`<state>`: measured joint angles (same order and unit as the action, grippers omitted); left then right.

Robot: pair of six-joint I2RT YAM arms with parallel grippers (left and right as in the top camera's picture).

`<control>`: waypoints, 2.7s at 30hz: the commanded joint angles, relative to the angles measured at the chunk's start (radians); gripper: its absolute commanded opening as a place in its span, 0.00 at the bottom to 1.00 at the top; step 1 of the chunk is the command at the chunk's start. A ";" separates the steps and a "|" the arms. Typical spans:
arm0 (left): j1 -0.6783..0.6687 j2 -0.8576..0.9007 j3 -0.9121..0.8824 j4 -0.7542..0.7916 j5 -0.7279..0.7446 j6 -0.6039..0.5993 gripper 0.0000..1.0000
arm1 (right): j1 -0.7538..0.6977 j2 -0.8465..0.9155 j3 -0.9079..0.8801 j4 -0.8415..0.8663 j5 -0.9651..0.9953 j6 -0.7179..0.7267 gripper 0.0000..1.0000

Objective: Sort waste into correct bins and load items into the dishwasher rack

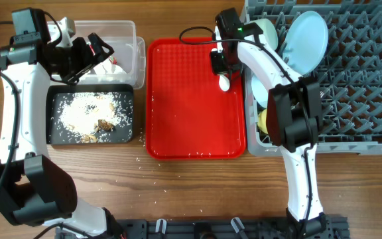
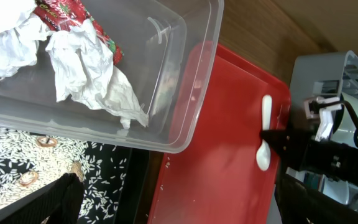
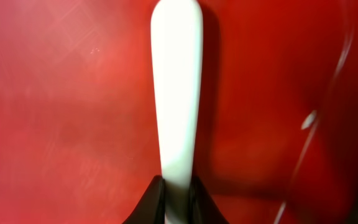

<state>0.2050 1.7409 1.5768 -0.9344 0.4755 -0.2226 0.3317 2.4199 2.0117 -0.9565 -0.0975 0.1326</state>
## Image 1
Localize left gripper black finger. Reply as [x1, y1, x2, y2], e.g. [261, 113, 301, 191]
[88, 33, 114, 62]
[58, 54, 108, 85]

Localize white plastic spoon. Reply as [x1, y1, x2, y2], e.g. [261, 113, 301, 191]
[210, 48, 230, 92]

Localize red snack wrapper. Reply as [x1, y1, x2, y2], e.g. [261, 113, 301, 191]
[89, 43, 117, 64]

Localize white napkin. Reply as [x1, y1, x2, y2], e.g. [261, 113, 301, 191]
[92, 60, 125, 75]

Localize leftover rice and food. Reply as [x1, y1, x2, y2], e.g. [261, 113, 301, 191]
[53, 92, 134, 143]

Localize light blue bowl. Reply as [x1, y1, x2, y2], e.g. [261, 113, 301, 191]
[251, 75, 269, 108]

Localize mint green bowl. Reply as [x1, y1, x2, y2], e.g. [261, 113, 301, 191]
[250, 19, 279, 50]

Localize yellow plastic cup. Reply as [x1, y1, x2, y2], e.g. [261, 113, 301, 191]
[257, 109, 269, 135]

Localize light blue plate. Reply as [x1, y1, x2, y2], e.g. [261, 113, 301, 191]
[283, 11, 328, 75]

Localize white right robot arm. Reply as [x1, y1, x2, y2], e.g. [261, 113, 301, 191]
[210, 8, 327, 238]

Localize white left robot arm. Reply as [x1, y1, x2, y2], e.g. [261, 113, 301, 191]
[0, 8, 127, 238]

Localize black waste tray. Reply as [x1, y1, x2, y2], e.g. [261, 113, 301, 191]
[45, 83, 135, 145]

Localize clear plastic waste bin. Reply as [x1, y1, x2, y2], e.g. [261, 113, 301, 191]
[72, 20, 146, 90]

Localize grey dishwasher rack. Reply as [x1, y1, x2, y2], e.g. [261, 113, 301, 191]
[240, 0, 382, 155]

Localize red serving tray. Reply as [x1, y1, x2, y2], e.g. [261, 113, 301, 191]
[145, 38, 246, 161]

